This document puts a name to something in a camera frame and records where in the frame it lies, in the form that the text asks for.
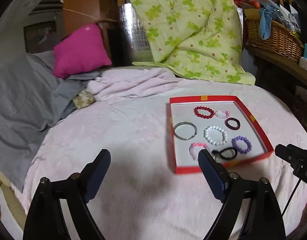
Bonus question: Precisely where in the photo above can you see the black cable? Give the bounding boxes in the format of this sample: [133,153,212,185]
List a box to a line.
[280,177,302,217]

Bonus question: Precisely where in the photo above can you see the red shallow box tray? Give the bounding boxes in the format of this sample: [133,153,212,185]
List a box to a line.
[169,95,274,174]

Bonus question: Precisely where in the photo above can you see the wooden side table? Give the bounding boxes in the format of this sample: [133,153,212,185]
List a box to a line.
[246,45,307,131]

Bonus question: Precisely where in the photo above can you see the purple bead bracelet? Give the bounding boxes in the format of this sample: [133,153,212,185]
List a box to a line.
[231,135,253,155]

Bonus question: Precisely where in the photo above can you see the small patterned fabric pouch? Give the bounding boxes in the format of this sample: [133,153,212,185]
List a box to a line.
[72,89,96,109]

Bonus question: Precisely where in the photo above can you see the thin silver bangle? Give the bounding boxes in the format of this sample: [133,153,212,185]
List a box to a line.
[173,121,197,140]

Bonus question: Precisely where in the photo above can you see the white pearl bead bracelet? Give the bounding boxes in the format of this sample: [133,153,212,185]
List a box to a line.
[203,125,229,146]

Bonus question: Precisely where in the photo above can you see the black elastic hair tie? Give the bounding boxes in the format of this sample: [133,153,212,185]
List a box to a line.
[211,146,239,160]

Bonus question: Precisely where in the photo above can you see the dark maroon bangle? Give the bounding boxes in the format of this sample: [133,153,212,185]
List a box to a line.
[224,117,241,131]

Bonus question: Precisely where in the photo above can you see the grey bed sheet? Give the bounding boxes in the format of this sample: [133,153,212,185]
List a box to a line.
[0,51,100,190]

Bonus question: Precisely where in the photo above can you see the brown wooden headboard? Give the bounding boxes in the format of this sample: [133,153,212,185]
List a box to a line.
[63,0,119,58]

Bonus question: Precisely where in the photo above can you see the blue cloth in basket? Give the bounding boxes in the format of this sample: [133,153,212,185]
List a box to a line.
[259,4,278,40]

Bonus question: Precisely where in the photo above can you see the pink clear bead bracelet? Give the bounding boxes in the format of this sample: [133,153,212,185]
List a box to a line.
[188,142,212,162]

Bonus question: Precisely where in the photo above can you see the wicker basket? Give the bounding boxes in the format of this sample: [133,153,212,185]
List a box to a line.
[245,17,304,63]

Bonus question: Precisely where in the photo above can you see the silver foil insulation mat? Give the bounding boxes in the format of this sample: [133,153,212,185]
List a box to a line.
[119,3,153,62]

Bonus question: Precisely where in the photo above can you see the small pink bead bracelet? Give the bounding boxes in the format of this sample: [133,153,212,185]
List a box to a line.
[215,109,231,120]

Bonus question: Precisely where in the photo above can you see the green floral quilt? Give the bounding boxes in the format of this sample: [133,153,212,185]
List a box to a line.
[129,0,255,85]

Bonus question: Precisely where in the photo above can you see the magenta pillow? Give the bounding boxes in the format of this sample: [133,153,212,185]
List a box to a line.
[53,23,112,79]

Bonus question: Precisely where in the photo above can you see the red bead bracelet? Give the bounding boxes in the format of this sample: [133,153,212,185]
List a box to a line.
[193,106,216,119]

